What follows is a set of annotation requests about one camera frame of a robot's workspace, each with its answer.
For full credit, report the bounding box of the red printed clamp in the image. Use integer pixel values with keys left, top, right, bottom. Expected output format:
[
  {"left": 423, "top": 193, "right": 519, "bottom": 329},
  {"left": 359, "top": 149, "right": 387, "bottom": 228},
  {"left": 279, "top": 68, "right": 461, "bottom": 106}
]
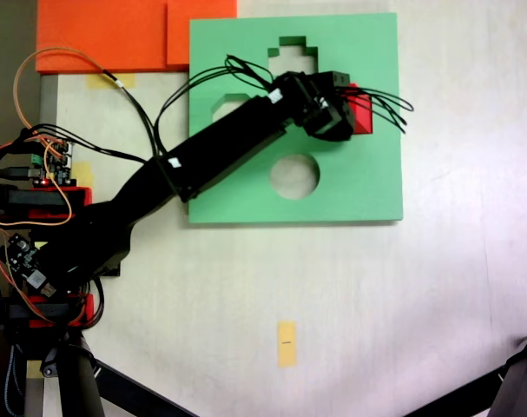
[
  {"left": 23, "top": 291, "right": 96, "bottom": 328},
  {"left": 0, "top": 184, "right": 94, "bottom": 219}
]

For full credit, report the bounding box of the red square block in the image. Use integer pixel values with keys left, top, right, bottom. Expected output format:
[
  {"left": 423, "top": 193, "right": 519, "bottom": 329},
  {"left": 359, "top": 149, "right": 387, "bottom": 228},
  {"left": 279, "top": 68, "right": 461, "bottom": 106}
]
[{"left": 346, "top": 83, "right": 374, "bottom": 136}]

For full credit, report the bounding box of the green shape sorting board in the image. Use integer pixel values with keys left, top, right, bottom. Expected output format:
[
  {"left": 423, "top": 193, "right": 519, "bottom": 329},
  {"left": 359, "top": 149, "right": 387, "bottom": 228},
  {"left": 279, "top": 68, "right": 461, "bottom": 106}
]
[{"left": 187, "top": 12, "right": 405, "bottom": 228}]

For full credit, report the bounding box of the yellow tape piece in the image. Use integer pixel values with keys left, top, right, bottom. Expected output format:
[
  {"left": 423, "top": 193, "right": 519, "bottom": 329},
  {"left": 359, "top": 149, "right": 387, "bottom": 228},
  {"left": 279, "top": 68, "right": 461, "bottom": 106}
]
[
  {"left": 73, "top": 161, "right": 95, "bottom": 189},
  {"left": 86, "top": 72, "right": 138, "bottom": 90}
]

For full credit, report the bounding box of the orange foam block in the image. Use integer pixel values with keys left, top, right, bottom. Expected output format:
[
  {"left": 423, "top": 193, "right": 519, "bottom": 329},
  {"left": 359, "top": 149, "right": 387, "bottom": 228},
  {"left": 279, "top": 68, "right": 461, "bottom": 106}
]
[{"left": 35, "top": 0, "right": 239, "bottom": 74}]

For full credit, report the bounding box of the black arm wire loop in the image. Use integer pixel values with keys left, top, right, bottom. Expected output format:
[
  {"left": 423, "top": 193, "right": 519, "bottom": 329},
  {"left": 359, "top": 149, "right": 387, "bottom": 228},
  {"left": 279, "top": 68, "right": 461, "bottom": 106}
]
[
  {"left": 21, "top": 122, "right": 148, "bottom": 166},
  {"left": 151, "top": 53, "right": 276, "bottom": 158},
  {"left": 332, "top": 84, "right": 416, "bottom": 136}
]

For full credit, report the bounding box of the black driver circuit board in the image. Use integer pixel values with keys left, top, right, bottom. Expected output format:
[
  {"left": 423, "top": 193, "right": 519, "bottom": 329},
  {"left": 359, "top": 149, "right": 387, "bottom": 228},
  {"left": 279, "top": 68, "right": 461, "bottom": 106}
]
[{"left": 0, "top": 231, "right": 59, "bottom": 300}]

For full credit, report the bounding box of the orange cable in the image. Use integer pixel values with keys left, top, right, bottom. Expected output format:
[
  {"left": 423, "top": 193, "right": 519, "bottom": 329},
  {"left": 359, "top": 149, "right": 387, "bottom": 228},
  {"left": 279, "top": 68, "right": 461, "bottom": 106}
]
[{"left": 12, "top": 46, "right": 119, "bottom": 147}]

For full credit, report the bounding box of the blue white braided cable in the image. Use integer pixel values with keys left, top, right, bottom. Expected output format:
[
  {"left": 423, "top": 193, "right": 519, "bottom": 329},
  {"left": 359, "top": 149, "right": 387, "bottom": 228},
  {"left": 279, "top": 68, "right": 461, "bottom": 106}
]
[{"left": 3, "top": 344, "right": 26, "bottom": 417}]

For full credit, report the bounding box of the green circuit board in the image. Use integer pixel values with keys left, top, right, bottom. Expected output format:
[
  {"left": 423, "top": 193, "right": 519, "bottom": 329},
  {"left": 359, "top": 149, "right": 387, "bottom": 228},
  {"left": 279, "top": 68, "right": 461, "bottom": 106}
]
[{"left": 30, "top": 137, "right": 76, "bottom": 187}]

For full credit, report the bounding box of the black USB cable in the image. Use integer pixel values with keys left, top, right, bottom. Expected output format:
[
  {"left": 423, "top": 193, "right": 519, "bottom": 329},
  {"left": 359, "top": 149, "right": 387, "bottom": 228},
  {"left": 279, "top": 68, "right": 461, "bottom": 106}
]
[{"left": 0, "top": 166, "right": 46, "bottom": 181}]

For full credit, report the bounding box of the yellow tape marker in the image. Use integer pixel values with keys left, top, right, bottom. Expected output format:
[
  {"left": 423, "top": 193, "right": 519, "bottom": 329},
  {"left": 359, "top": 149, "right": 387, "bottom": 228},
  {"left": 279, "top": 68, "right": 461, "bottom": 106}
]
[{"left": 276, "top": 321, "right": 299, "bottom": 368}]

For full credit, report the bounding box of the black wire pair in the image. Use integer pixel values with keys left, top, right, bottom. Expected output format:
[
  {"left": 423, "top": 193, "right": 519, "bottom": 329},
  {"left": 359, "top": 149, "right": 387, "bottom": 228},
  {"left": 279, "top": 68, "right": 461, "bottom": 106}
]
[{"left": 101, "top": 68, "right": 161, "bottom": 158}]

